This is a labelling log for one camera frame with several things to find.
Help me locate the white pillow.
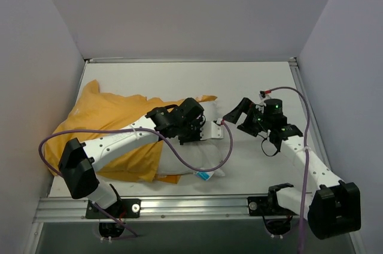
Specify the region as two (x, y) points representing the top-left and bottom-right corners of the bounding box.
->
(156, 96), (224, 176)

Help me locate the orange pillowcase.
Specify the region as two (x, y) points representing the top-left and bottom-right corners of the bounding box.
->
(43, 79), (218, 185)

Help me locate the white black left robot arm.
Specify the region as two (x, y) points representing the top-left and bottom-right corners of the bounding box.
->
(59, 98), (204, 217)

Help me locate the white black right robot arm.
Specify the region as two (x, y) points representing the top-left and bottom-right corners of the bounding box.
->
(223, 98), (361, 240)

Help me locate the blue white pillow label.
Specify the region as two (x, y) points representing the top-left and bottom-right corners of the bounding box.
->
(195, 171), (214, 181)

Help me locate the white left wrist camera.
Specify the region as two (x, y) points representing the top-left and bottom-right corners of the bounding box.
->
(200, 120), (224, 141)

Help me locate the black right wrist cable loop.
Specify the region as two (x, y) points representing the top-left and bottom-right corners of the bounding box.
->
(260, 137), (281, 158)

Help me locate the aluminium front rail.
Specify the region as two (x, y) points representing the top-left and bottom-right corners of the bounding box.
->
(33, 195), (261, 223)

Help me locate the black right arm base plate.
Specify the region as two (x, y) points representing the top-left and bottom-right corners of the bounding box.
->
(247, 183), (300, 216)

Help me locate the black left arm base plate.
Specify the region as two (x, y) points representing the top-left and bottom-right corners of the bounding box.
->
(85, 198), (141, 219)

